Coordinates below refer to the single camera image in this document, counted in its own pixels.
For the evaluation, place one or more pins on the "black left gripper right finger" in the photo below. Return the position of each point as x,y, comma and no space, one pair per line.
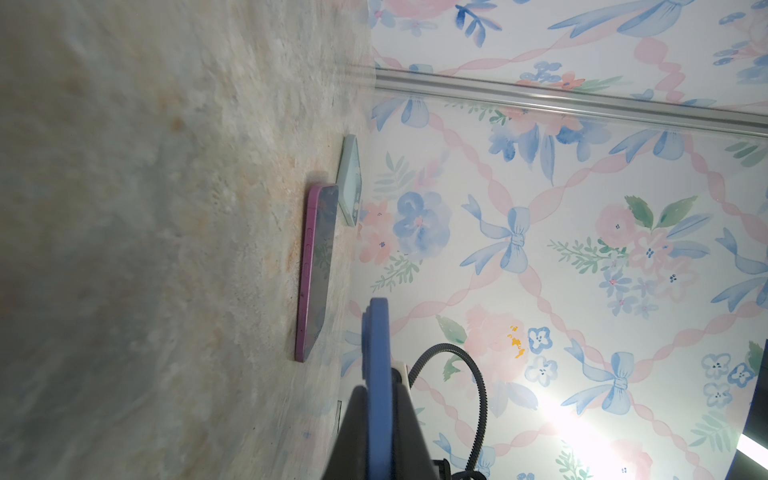
410,458

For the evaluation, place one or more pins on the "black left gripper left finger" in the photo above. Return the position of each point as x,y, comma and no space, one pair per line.
349,458

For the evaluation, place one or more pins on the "blue edged phone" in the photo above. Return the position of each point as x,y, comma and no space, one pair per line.
378,380

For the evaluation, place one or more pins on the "pink edged phone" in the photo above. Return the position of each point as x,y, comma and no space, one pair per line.
315,271

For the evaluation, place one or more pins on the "light blue phone case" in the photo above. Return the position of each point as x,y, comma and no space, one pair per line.
349,180

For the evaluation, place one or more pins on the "aluminium corner post right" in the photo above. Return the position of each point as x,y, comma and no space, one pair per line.
571,103

